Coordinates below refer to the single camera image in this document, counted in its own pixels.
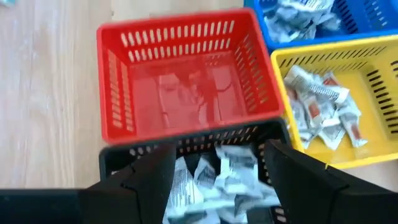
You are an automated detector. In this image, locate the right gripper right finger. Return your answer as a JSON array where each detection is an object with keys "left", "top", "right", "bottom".
[{"left": 263, "top": 139, "right": 389, "bottom": 224}]

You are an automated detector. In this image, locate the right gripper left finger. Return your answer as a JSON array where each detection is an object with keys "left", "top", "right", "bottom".
[{"left": 79, "top": 143, "right": 177, "bottom": 224}]

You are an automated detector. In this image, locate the white packet dark print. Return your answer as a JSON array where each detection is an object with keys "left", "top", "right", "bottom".
[
  {"left": 289, "top": 0, "right": 335, "bottom": 13},
  {"left": 166, "top": 157, "right": 205, "bottom": 218},
  {"left": 215, "top": 145, "right": 259, "bottom": 187},
  {"left": 194, "top": 155, "right": 218, "bottom": 190},
  {"left": 264, "top": 12, "right": 299, "bottom": 44},
  {"left": 307, "top": 12, "right": 342, "bottom": 32},
  {"left": 217, "top": 180, "right": 280, "bottom": 214}
]

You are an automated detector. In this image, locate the white packet grey print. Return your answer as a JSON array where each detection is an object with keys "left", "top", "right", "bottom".
[
  {"left": 163, "top": 200, "right": 237, "bottom": 224},
  {"left": 284, "top": 65, "right": 351, "bottom": 104}
]

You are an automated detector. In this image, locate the black plastic basket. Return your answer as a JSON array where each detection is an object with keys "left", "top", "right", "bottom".
[{"left": 98, "top": 118, "right": 293, "bottom": 224}]

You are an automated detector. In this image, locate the yellow plastic basket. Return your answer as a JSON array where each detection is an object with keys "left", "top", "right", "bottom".
[{"left": 269, "top": 34, "right": 398, "bottom": 170}]

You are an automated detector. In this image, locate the red plastic basket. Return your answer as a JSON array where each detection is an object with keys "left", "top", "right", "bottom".
[{"left": 96, "top": 7, "right": 285, "bottom": 146}]

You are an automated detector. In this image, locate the blue plastic basket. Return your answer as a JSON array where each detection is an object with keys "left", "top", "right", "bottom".
[{"left": 244, "top": 0, "right": 398, "bottom": 52}]

